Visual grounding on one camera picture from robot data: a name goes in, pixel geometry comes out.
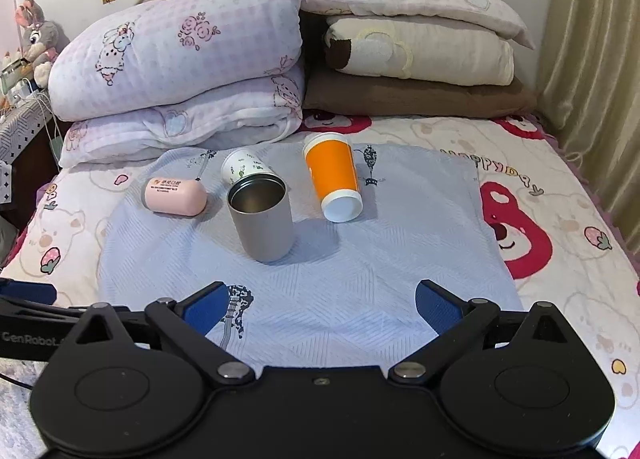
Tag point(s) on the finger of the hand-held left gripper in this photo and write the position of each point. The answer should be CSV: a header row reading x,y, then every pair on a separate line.
x,y
27,292

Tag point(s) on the pink oval case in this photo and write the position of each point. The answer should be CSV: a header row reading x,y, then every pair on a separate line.
x,y
175,196

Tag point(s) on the light blue cloth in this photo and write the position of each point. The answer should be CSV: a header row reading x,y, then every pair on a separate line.
x,y
340,279

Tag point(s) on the beige curtain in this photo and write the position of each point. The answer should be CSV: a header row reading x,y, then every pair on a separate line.
x,y
590,64

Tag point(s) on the grey metal cup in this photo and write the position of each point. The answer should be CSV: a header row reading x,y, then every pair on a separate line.
x,y
265,226

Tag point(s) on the pink checkered folded quilt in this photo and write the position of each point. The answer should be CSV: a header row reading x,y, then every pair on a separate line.
x,y
180,54

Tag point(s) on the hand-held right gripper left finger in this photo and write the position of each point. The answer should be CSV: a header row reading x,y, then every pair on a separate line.
x,y
206,308

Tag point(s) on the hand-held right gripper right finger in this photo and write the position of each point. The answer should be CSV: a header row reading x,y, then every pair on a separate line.
x,y
437,308

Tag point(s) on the patterned bedside table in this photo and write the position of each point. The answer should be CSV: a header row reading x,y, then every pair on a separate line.
x,y
20,129

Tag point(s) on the grey plush rabbit toy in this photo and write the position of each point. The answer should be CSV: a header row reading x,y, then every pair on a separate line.
x,y
37,36

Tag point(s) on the bear print bed sheet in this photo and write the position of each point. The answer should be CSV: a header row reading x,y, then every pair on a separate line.
x,y
560,239

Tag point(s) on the orange paper cup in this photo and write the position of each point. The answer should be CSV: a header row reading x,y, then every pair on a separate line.
x,y
332,171

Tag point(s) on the white floral paper cup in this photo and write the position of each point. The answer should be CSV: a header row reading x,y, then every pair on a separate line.
x,y
242,165

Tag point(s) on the cream and brown pillow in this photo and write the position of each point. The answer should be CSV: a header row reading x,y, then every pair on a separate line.
x,y
440,56

